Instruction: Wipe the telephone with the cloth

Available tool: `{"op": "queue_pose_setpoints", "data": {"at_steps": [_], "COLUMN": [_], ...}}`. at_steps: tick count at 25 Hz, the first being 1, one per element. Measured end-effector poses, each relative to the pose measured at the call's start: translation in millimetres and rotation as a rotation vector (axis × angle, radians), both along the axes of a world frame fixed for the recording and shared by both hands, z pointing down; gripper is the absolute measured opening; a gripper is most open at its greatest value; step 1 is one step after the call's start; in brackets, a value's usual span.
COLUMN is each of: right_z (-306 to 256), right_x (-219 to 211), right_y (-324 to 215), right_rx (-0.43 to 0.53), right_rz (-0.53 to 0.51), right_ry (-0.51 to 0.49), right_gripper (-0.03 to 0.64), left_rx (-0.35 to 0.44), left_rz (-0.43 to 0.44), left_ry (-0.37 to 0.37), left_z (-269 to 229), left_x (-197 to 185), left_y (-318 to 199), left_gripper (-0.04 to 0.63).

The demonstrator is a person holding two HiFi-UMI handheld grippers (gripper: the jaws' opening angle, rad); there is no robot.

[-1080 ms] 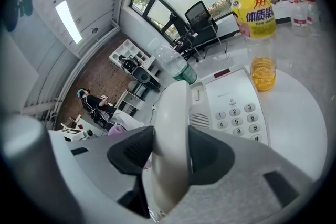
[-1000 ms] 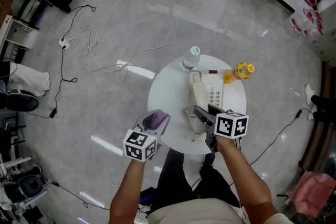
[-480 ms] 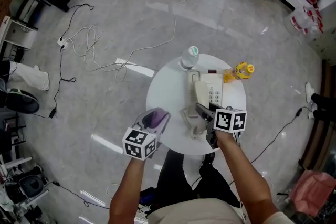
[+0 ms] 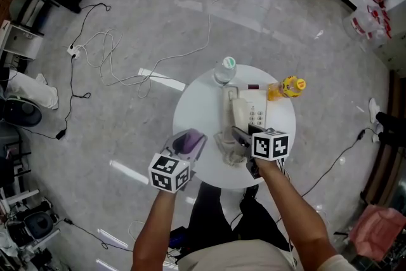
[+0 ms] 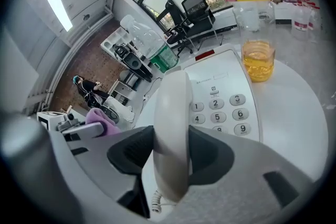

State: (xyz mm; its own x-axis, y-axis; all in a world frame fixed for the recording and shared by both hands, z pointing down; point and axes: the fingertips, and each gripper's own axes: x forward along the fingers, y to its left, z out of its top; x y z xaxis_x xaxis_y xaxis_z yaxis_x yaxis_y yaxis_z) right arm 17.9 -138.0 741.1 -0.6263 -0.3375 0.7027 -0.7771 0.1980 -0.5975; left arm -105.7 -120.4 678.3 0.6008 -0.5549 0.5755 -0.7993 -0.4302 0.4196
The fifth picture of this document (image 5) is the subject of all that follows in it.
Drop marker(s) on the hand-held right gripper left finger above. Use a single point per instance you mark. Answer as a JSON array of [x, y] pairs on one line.
[[105, 165]]

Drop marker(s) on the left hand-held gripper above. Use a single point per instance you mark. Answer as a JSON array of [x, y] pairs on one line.
[[52, 120]]

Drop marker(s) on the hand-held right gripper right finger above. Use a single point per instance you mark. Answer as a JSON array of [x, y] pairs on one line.
[[236, 178]]

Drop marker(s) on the purple cloth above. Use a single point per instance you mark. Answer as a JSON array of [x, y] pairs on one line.
[[105, 119]]

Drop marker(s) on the white telephone handset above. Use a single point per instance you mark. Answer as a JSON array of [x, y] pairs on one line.
[[172, 126]]

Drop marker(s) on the white desk with drawers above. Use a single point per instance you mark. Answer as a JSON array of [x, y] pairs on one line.
[[123, 89]]

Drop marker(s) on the white hutch desk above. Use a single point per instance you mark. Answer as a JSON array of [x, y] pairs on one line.
[[115, 36]]

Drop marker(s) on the white desk telephone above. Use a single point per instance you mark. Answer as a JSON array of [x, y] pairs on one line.
[[225, 78]]

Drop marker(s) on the clear water bottle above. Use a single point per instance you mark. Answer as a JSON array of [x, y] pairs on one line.
[[149, 39]]

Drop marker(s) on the yellow drink bottle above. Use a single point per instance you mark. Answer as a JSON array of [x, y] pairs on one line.
[[258, 65]]

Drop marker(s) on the ceiling light bar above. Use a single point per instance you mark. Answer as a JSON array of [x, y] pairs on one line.
[[58, 8]]

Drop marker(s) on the black swivel office chair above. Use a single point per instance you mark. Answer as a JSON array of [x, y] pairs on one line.
[[173, 15]]

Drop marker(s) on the black mesh visitor chair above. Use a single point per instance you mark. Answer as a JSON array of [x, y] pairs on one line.
[[194, 5]]

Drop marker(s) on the red label floor jug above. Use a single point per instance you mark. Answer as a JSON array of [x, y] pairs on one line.
[[315, 19], [300, 21]]

